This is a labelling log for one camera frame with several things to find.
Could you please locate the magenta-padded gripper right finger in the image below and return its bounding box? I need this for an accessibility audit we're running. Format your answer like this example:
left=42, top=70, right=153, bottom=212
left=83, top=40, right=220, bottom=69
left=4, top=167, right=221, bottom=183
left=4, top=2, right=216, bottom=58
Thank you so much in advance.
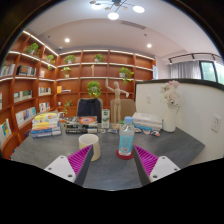
left=132, top=144, right=182, bottom=188

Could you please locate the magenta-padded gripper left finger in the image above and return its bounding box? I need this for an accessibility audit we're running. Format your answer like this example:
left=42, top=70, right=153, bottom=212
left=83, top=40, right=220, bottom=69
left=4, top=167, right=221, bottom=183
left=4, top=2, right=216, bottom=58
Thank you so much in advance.
left=43, top=144, right=95, bottom=188

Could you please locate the clear blue-capped water bottle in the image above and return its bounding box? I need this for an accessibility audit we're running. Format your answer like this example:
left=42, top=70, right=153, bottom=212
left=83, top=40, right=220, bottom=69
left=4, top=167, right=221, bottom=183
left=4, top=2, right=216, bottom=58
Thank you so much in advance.
left=118, top=115, right=136, bottom=157

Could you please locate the cream cylindrical cup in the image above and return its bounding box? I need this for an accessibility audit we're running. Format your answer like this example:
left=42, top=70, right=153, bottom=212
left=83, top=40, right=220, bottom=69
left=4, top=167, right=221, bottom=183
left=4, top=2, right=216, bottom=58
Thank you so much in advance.
left=78, top=133, right=102, bottom=162

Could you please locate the stack of colourful books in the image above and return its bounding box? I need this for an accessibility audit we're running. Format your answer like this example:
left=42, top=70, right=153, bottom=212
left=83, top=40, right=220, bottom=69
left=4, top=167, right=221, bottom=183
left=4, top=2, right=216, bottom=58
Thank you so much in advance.
left=30, top=112, right=63, bottom=139

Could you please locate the stack of dark books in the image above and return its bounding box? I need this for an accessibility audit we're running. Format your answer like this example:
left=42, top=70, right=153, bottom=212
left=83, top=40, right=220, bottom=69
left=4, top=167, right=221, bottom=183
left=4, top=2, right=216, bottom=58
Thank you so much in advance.
left=64, top=115, right=99, bottom=135

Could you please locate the stack of white packs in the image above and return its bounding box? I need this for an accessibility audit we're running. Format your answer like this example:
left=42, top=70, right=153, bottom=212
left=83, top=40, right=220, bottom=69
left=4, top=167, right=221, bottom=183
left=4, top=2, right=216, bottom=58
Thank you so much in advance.
left=131, top=112, right=164, bottom=132

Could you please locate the white vase with flowers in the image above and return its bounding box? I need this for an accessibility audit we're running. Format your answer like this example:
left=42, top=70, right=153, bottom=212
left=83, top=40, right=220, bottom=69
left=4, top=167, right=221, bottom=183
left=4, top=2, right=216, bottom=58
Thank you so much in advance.
left=159, top=79, right=182, bottom=133

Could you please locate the black chair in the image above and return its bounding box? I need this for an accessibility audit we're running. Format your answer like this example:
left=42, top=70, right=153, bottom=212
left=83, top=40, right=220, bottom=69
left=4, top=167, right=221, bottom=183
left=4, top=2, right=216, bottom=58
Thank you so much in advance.
left=76, top=97, right=103, bottom=124

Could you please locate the green and white carton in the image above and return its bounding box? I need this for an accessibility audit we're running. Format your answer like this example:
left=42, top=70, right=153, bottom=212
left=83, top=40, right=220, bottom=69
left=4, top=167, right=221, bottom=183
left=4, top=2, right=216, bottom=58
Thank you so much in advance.
left=101, top=108, right=111, bottom=130

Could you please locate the wooden artist mannequin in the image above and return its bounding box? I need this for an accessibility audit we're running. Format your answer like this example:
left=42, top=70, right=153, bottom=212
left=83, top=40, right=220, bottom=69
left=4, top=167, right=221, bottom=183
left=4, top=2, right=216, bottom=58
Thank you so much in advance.
left=105, top=78, right=130, bottom=130

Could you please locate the grey curtain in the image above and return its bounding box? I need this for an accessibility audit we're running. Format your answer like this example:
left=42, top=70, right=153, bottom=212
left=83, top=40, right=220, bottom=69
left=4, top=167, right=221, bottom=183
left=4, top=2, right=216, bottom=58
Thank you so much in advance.
left=169, top=60, right=203, bottom=80

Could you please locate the window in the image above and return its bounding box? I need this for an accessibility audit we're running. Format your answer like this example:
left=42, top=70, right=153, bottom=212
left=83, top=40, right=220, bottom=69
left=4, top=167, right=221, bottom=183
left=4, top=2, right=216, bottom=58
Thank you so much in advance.
left=199, top=60, right=224, bottom=84

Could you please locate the black ceiling track light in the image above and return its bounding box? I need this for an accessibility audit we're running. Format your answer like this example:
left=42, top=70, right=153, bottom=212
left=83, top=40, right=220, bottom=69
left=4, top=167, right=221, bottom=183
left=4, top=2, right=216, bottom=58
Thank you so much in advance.
left=168, top=52, right=224, bottom=66

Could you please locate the ceiling air vent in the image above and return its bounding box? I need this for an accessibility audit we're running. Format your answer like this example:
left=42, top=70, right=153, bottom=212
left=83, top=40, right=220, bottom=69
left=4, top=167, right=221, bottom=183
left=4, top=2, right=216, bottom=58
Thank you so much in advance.
left=120, top=20, right=147, bottom=30

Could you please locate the branching ceiling lamp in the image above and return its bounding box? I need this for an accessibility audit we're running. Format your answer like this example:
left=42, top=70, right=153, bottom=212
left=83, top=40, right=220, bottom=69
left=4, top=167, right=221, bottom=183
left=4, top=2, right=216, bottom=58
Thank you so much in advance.
left=89, top=0, right=146, bottom=21

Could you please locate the white wall socket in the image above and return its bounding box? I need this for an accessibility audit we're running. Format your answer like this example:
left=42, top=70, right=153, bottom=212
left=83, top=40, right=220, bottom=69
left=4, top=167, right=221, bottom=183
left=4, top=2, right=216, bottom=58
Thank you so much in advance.
left=211, top=114, right=222, bottom=133

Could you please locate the wooden wall shelf unit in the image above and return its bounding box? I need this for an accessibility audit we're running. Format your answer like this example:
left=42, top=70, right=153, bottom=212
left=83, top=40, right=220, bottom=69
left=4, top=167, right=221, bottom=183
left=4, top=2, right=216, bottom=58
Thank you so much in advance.
left=0, top=30, right=157, bottom=159

